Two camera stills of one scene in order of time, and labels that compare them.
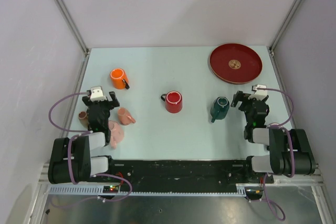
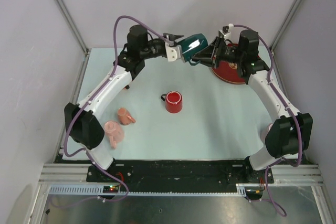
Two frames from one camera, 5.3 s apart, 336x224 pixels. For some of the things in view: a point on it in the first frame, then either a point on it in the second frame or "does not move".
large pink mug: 117,133 does not move
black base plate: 185,173 does not move
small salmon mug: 124,116 does not move
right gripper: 238,96 → 211,53
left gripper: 114,103 → 172,38
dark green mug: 219,108 → 190,45
